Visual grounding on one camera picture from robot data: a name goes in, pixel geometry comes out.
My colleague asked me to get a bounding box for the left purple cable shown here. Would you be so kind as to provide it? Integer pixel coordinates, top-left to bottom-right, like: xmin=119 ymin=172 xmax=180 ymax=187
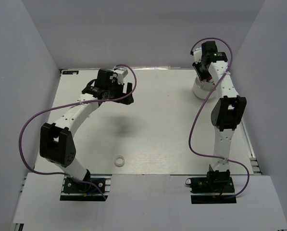
xmin=18 ymin=64 xmax=137 ymax=202

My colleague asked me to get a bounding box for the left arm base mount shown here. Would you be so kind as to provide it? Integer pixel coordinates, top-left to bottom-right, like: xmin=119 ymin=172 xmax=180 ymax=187
xmin=60 ymin=175 xmax=112 ymax=202

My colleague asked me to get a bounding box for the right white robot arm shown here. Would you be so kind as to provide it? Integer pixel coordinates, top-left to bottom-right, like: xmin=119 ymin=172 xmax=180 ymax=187
xmin=192 ymin=41 xmax=247 ymax=174

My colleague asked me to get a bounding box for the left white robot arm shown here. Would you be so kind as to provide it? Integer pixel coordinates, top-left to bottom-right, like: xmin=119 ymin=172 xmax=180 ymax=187
xmin=39 ymin=67 xmax=134 ymax=192

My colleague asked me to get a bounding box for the white round divided container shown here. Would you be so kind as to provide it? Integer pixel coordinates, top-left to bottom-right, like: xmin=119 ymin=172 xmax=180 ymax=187
xmin=192 ymin=77 xmax=215 ymax=100

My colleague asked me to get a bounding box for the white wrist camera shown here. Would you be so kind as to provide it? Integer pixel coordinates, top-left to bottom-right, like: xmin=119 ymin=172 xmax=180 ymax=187
xmin=113 ymin=67 xmax=128 ymax=85
xmin=190 ymin=48 xmax=202 ymax=64

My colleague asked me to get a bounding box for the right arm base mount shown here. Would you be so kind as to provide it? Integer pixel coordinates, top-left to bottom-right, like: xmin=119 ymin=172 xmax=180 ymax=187
xmin=185 ymin=170 xmax=237 ymax=205

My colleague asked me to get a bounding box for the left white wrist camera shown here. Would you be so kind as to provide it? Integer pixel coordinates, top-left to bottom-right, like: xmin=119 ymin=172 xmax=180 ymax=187
xmin=113 ymin=67 xmax=128 ymax=85

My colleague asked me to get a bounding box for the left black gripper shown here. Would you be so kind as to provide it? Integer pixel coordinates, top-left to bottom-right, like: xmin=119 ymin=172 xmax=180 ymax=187
xmin=106 ymin=79 xmax=134 ymax=105

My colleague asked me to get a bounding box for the white tape roll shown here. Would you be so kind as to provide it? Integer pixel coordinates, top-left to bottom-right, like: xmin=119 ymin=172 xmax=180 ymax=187
xmin=114 ymin=155 xmax=125 ymax=167

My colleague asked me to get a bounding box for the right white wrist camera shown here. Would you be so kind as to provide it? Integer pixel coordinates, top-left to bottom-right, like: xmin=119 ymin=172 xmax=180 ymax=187
xmin=190 ymin=48 xmax=202 ymax=64

